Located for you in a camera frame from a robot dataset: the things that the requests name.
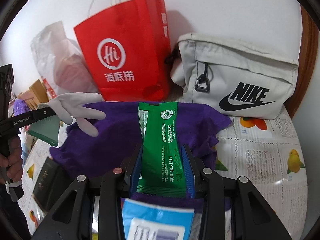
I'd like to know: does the white cotton glove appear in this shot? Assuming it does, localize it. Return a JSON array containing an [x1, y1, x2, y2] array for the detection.
[[40, 93, 106, 137]]

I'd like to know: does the white Miniso plastic bag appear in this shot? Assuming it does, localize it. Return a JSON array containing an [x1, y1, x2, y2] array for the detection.
[[30, 21, 98, 99]]

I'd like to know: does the purple fluffy towel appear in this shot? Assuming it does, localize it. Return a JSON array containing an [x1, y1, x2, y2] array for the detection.
[[49, 100, 233, 213]]

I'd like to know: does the wooden bed headboard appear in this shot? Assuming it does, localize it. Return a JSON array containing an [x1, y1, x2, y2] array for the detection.
[[18, 79, 49, 110]]

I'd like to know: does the blue tissue pack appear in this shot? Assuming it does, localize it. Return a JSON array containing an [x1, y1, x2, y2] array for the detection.
[[122, 199, 194, 239]]

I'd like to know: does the brown wooden door frame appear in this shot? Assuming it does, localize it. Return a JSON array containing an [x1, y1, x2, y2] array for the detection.
[[285, 6, 319, 119]]

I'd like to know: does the fruit pattern tablecloth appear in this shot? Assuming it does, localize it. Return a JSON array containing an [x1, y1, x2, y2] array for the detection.
[[18, 109, 308, 239]]

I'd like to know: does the purple plush toy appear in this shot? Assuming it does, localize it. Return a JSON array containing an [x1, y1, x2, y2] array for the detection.
[[13, 99, 31, 116]]

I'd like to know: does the dark green tea box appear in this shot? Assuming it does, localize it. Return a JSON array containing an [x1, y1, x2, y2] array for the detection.
[[32, 157, 71, 213]]

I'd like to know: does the red Haidilao paper bag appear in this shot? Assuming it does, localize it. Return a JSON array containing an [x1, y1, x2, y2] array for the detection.
[[74, 0, 171, 101]]

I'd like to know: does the green sachet packet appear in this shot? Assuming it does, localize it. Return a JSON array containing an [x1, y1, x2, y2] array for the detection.
[[137, 102, 186, 197]]

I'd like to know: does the grey Nike waist bag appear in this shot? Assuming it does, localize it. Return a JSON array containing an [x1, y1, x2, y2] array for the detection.
[[171, 33, 299, 120]]

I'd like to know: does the person's left hand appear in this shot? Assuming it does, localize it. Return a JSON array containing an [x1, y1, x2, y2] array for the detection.
[[1, 136, 23, 182]]

